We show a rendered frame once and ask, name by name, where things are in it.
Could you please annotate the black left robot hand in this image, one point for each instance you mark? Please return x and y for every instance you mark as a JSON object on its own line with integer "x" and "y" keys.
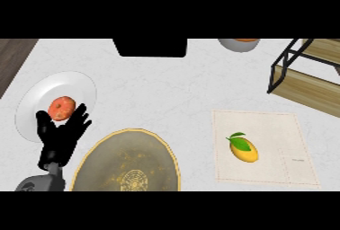
{"x": 59, "y": 140}

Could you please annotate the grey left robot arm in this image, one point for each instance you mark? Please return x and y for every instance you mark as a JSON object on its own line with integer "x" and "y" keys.
{"x": 46, "y": 180}

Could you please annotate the beige cloth placemat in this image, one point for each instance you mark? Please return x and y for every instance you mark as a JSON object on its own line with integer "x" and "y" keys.
{"x": 261, "y": 149}

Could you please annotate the black framed wooden tiered shelf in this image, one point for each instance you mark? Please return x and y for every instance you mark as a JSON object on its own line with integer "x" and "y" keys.
{"x": 305, "y": 77}

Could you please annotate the orange round fruit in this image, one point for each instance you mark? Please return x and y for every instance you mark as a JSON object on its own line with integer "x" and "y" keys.
{"x": 61, "y": 108}

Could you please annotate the gold rimmed grey platter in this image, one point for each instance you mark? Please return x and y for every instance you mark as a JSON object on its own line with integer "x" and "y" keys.
{"x": 126, "y": 161}

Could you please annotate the white round plate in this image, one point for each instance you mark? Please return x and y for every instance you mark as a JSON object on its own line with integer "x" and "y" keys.
{"x": 54, "y": 90}

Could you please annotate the black box appliance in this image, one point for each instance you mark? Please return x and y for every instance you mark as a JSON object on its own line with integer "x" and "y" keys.
{"x": 150, "y": 47}

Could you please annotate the yellow fruit with green leaves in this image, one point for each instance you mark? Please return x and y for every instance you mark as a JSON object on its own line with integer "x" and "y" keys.
{"x": 243, "y": 148}

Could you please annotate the white bowl with orange contents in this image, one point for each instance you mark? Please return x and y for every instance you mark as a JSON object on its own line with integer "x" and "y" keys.
{"x": 238, "y": 44}

